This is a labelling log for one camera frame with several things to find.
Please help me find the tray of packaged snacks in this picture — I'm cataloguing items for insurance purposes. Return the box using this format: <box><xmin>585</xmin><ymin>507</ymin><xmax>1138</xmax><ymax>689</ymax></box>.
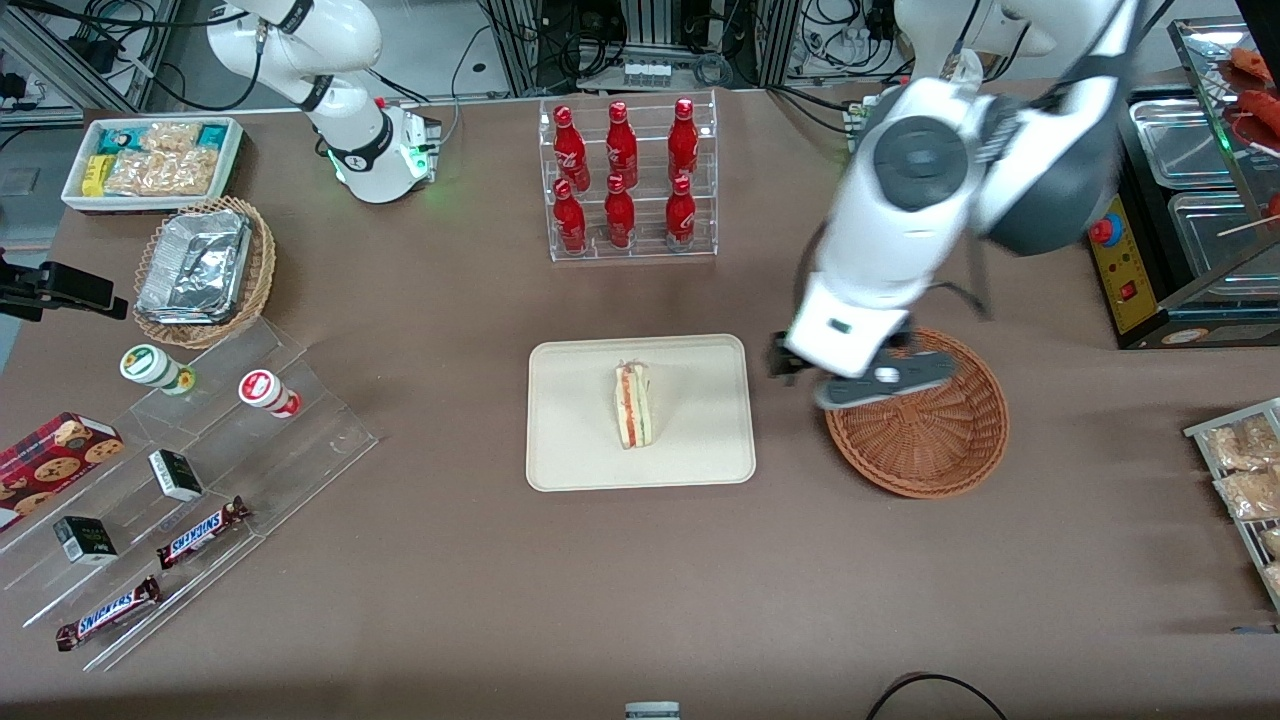
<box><xmin>1184</xmin><ymin>398</ymin><xmax>1280</xmax><ymax>612</ymax></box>

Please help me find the triangular sandwich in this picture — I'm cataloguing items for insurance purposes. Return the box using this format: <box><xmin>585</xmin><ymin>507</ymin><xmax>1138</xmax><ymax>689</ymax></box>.
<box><xmin>613</xmin><ymin>360</ymin><xmax>657</xmax><ymax>450</ymax></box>

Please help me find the red label yogurt cup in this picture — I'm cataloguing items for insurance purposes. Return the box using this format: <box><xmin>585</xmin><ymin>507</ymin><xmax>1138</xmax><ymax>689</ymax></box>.
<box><xmin>238</xmin><ymin>369</ymin><xmax>302</xmax><ymax>419</ymax></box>

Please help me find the aluminium frame equipment rack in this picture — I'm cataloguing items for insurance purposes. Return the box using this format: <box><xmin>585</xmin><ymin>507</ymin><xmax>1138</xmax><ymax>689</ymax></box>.
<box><xmin>480</xmin><ymin>0</ymin><xmax>801</xmax><ymax>96</ymax></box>

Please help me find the green label yogurt cup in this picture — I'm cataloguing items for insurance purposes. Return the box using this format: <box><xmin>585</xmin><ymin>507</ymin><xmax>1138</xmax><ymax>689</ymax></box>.
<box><xmin>120</xmin><ymin>344</ymin><xmax>196</xmax><ymax>396</ymax></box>

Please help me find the aluminium foil container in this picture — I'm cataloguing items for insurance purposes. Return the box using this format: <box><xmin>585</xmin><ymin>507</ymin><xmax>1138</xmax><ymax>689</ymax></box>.
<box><xmin>136</xmin><ymin>210</ymin><xmax>252</xmax><ymax>326</ymax></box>

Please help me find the small clear cracker bag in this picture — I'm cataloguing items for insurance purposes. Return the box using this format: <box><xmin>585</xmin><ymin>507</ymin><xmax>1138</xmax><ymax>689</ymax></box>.
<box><xmin>140</xmin><ymin>122</ymin><xmax>204</xmax><ymax>154</ymax></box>

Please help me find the large clear cracker bag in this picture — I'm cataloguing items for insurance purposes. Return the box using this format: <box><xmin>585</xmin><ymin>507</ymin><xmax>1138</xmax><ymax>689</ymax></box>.
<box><xmin>103</xmin><ymin>148</ymin><xmax>221</xmax><ymax>197</ymax></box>

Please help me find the light wicker basket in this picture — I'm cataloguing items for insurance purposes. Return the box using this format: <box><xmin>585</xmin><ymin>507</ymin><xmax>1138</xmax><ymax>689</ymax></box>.
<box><xmin>133</xmin><ymin>196</ymin><xmax>277</xmax><ymax>350</ymax></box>

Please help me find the red cookie box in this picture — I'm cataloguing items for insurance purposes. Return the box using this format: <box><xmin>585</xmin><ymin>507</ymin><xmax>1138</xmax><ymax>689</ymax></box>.
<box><xmin>0</xmin><ymin>412</ymin><xmax>126</xmax><ymax>532</ymax></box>

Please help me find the brown wicker basket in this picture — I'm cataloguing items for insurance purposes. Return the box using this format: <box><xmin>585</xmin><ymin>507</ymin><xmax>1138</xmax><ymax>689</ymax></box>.
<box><xmin>826</xmin><ymin>328</ymin><xmax>1010</xmax><ymax>499</ymax></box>

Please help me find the white rectangular snack bin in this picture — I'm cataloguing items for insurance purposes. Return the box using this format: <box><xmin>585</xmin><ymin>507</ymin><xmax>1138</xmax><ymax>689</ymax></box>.
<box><xmin>61</xmin><ymin>117</ymin><xmax>245</xmax><ymax>214</ymax></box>

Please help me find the small dark green box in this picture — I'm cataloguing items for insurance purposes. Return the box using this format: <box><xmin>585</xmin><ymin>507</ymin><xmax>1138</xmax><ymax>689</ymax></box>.
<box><xmin>148</xmin><ymin>449</ymin><xmax>205</xmax><ymax>502</ymax></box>
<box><xmin>53</xmin><ymin>516</ymin><xmax>119</xmax><ymax>565</ymax></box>

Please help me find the clear acrylic bottle rack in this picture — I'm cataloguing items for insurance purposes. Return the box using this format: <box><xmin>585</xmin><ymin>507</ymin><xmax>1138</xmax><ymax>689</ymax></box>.
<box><xmin>539</xmin><ymin>90</ymin><xmax>719</xmax><ymax>263</ymax></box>

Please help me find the cream plastic tray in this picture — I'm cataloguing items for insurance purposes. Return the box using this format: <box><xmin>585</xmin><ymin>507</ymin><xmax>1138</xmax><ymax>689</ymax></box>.
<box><xmin>526</xmin><ymin>334</ymin><xmax>757</xmax><ymax>493</ymax></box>

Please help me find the red cola bottle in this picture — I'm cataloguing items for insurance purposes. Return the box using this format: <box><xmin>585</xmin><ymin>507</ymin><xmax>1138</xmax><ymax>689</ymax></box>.
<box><xmin>553</xmin><ymin>105</ymin><xmax>591</xmax><ymax>192</ymax></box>
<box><xmin>665</xmin><ymin>175</ymin><xmax>697</xmax><ymax>248</ymax></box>
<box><xmin>668</xmin><ymin>98</ymin><xmax>699</xmax><ymax>184</ymax></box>
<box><xmin>604</xmin><ymin>174</ymin><xmax>636</xmax><ymax>249</ymax></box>
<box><xmin>606</xmin><ymin>101</ymin><xmax>639</xmax><ymax>189</ymax></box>
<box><xmin>552</xmin><ymin>179</ymin><xmax>588</xmax><ymax>253</ymax></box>

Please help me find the black food warmer machine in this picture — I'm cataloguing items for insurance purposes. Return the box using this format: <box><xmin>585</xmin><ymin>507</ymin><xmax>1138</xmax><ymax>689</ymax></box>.
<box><xmin>1085</xmin><ymin>15</ymin><xmax>1280</xmax><ymax>351</ymax></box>

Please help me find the Snickers chocolate bar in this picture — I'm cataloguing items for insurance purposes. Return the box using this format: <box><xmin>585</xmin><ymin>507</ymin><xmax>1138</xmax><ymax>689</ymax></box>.
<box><xmin>55</xmin><ymin>575</ymin><xmax>163</xmax><ymax>652</ymax></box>
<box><xmin>156</xmin><ymin>496</ymin><xmax>250</xmax><ymax>570</ymax></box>

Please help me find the clear acrylic stepped shelf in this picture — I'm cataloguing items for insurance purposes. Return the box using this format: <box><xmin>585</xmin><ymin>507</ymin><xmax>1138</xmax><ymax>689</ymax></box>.
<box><xmin>0</xmin><ymin>318</ymin><xmax>379</xmax><ymax>673</ymax></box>

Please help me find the black looped cable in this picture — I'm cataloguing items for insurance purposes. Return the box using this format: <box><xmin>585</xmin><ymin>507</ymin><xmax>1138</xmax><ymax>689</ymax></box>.
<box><xmin>865</xmin><ymin>673</ymin><xmax>1011</xmax><ymax>720</ymax></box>

